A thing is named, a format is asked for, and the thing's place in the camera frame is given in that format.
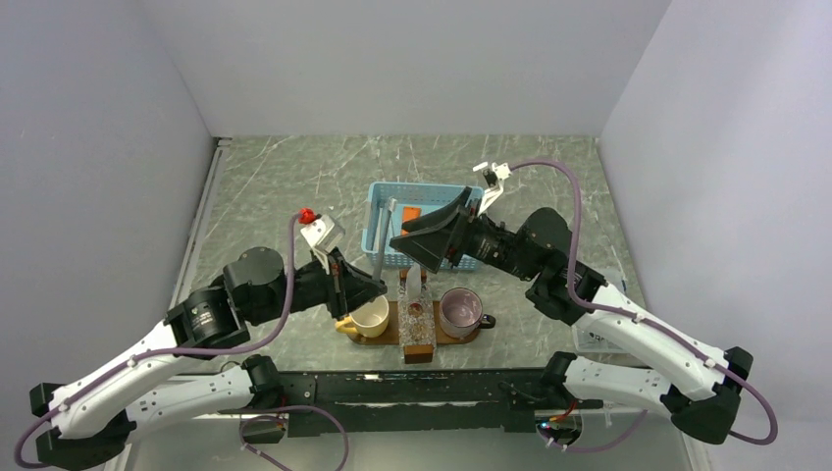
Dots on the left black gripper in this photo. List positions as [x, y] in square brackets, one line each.
[347, 287]

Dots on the clear plastic container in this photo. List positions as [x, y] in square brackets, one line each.
[591, 342]

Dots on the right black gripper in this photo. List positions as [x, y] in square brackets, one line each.
[437, 232]

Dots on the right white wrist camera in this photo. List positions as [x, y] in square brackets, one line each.
[495, 176]

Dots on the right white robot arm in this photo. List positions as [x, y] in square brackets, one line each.
[694, 384]

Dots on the aluminium frame rail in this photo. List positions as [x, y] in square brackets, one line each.
[201, 218]

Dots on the mauve ceramic cup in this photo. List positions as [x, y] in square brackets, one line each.
[461, 313]

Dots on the yellow ceramic mug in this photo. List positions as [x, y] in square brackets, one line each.
[368, 321]

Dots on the brown oval wooden tray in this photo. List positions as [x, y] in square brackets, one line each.
[413, 329]

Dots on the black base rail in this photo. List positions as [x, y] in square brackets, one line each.
[513, 400]

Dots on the clear holder with brown ends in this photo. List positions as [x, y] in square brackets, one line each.
[415, 354]

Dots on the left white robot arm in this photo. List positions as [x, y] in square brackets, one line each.
[198, 359]

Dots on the orange toothpaste tube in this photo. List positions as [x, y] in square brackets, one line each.
[410, 213]

